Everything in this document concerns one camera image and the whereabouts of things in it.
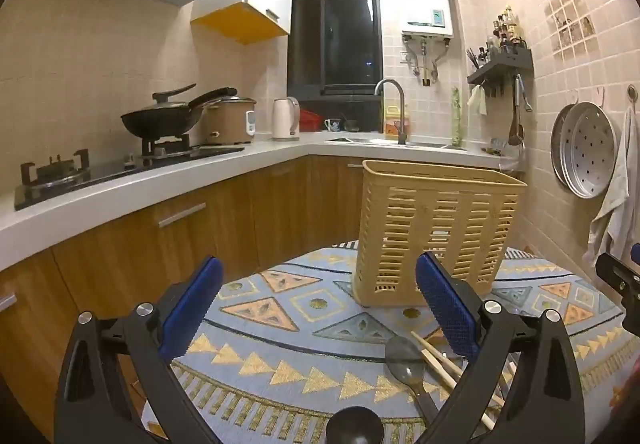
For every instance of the dark wall spice rack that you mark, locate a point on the dark wall spice rack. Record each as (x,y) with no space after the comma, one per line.
(500,66)

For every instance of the wooden base cabinets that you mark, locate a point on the wooden base cabinets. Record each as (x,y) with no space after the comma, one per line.
(200,234)

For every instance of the white teacup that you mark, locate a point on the white teacup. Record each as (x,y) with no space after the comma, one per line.
(332,125)

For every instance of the white hanging cloth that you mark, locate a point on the white hanging cloth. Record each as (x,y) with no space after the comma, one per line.
(477,99)

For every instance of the green patterned tall bottle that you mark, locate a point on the green patterned tall bottle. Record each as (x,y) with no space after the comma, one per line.
(456,119)

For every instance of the white kitchen countertop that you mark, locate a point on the white kitchen countertop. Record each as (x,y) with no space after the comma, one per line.
(150,184)

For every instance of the white wall socket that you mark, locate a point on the white wall socket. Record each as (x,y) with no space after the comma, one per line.
(404,57)

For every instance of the plain metal steamer tray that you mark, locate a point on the plain metal steamer tray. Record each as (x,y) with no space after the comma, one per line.
(561,144)

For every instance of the small grey kitchen item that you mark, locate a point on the small grey kitchen item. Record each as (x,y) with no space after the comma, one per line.
(492,148)

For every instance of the perforated metal steamer tray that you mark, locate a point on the perforated metal steamer tray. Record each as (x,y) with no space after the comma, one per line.
(595,149)

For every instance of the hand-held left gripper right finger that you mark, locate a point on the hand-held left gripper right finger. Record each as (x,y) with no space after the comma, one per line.
(447,314)

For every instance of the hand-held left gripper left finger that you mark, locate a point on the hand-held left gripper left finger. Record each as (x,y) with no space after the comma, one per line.
(192,309)

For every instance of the glass pot lid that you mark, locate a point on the glass pot lid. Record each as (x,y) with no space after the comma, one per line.
(515,156)

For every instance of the black wok lid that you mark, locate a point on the black wok lid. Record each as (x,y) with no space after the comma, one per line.
(167,99)

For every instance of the black wok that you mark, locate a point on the black wok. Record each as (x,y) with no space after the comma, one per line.
(155,124)

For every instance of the steel kitchen faucet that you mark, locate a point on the steel kitchen faucet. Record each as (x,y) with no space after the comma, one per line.
(400,104)

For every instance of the beige plastic slotted basket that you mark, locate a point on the beige plastic slotted basket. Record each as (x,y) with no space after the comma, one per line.
(400,204)

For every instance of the dark kitchen window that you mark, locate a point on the dark kitchen window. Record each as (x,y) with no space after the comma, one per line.
(345,24)

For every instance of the black gas stove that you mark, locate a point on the black gas stove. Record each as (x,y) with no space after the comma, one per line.
(100,171)

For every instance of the beige rice cooker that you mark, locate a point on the beige rice cooker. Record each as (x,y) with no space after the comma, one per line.
(225,124)

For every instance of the small dark bowl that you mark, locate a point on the small dark bowl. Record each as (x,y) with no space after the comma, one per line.
(351,125)

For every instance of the blue patterned tablecloth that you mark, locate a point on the blue patterned tablecloth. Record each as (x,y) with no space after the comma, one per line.
(300,324)

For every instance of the red plastic basin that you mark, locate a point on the red plastic basin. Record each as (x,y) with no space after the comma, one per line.
(310,121)

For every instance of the grey kitchen tongs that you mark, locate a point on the grey kitchen tongs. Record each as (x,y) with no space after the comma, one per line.
(522,91)

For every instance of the hanging metal ladle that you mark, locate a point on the hanging metal ladle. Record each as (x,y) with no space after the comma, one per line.
(515,134)

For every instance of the yellow oil bottle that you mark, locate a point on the yellow oil bottle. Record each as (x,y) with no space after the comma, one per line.
(391,119)

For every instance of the wooden chopstick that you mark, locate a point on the wooden chopstick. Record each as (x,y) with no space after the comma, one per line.
(435,349)
(437,370)

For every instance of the row of condiment bottles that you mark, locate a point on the row of condiment bottles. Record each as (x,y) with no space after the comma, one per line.
(507,31)

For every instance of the white hanging towel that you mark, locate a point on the white hanging towel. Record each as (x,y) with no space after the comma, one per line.
(617,194)

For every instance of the steel kitchen sink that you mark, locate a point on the steel kitchen sink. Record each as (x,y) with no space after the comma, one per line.
(370,141)

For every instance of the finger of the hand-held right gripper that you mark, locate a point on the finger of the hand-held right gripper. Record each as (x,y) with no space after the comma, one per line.
(617,276)

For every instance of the water heater pipes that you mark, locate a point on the water heater pipes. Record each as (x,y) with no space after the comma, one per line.
(425,59)

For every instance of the white electric kettle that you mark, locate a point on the white electric kettle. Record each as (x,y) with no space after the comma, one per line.
(282,119)

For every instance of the dark utensils bundle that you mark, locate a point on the dark utensils bundle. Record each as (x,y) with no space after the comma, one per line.
(477,56)

